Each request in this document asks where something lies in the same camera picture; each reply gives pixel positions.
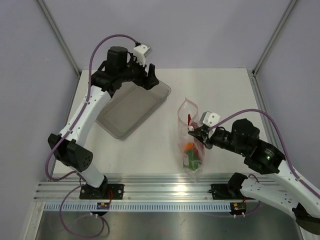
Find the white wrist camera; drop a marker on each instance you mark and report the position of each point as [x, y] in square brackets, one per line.
[209, 120]
[141, 52]

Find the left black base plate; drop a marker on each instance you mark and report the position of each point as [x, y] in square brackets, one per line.
[108, 191]

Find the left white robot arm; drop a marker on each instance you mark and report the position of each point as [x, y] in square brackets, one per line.
[120, 66]

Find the right aluminium frame post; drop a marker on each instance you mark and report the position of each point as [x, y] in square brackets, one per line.
[275, 35]

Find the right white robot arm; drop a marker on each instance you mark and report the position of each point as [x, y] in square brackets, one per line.
[301, 199]

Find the left aluminium frame post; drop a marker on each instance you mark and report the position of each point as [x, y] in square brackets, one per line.
[58, 35]

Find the orange fruit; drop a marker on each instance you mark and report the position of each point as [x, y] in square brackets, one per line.
[188, 146]

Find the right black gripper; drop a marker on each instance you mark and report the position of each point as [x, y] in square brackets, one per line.
[202, 134]

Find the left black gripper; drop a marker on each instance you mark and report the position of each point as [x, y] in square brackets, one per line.
[151, 79]

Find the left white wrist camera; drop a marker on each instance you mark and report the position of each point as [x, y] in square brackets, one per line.
[141, 52]

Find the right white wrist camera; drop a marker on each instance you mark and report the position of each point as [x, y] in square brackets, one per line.
[209, 120]

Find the white slotted cable duct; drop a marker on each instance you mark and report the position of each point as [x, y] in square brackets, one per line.
[117, 206]

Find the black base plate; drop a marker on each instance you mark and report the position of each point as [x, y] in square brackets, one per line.
[223, 191]
[108, 191]

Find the green bell pepper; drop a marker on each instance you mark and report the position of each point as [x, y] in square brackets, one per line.
[191, 159]

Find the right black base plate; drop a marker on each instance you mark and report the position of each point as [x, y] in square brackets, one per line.
[223, 191]

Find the aluminium frame post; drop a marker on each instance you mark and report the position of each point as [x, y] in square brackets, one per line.
[275, 35]
[58, 35]

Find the aluminium mounting rail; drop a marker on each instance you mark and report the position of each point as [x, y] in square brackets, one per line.
[142, 188]

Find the clear zip top bag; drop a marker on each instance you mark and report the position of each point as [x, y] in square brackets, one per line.
[187, 120]

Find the clear grey plastic container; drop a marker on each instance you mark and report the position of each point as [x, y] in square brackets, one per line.
[130, 106]

